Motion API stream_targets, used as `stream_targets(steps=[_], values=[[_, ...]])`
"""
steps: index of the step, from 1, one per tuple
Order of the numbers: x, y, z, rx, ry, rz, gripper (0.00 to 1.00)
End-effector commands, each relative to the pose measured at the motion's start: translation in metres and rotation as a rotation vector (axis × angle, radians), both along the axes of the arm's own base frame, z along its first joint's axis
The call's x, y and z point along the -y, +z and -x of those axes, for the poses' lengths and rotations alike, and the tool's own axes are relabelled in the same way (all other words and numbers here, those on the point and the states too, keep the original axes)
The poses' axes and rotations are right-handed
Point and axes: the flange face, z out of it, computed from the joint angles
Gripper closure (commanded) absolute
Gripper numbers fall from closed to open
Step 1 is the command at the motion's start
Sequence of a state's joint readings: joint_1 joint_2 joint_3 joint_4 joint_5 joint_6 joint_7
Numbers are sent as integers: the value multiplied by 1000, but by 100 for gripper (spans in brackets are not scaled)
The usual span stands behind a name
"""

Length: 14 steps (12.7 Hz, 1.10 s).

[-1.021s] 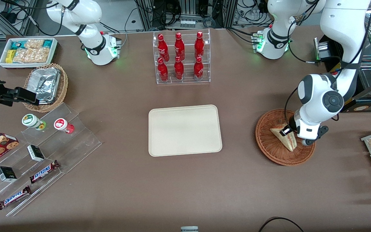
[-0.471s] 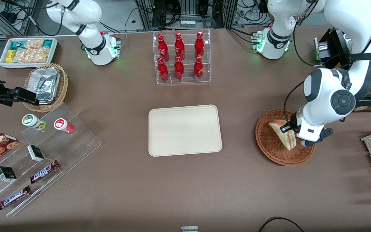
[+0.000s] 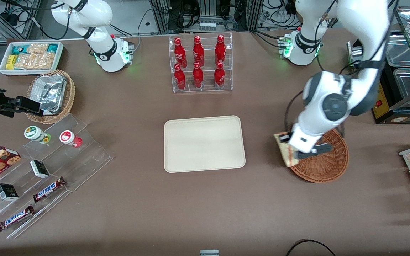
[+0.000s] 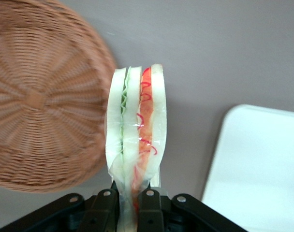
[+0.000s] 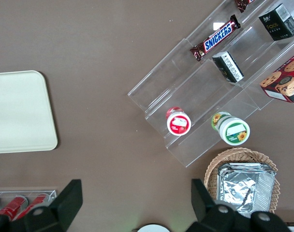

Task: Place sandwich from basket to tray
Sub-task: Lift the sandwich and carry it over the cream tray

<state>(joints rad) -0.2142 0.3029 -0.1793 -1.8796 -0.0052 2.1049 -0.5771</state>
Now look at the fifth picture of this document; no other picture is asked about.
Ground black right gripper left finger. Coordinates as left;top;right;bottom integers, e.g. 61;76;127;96
23;178;84;232

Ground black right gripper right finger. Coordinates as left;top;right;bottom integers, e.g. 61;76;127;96
187;178;237;232

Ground light tan wicker basket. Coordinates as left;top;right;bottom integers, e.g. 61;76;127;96
204;147;281;218

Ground beige rectangular tray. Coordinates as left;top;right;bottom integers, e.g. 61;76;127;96
0;70;59;155

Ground clear acrylic bottle rack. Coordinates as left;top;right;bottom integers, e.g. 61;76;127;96
0;189;58;219

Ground red cola bottle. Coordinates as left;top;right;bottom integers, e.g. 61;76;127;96
0;196;29;218
12;193;50;221

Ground stacked aluminium foil containers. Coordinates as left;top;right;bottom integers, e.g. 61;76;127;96
216;162;277;219

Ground green lidded yogurt cup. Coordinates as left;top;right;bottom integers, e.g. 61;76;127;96
211;111;251;146

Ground red lidded yogurt cup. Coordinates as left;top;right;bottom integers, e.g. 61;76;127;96
166;106;192;137

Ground clear acrylic step shelf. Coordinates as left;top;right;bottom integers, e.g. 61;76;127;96
127;0;294;169

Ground small black carton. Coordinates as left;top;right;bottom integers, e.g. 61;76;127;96
211;50;245;84
258;2;294;42

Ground red chocolate cookie box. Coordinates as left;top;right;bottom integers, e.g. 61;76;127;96
260;50;294;104

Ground Snickers chocolate bar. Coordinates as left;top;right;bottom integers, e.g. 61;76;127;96
234;0;256;14
189;14;242;62

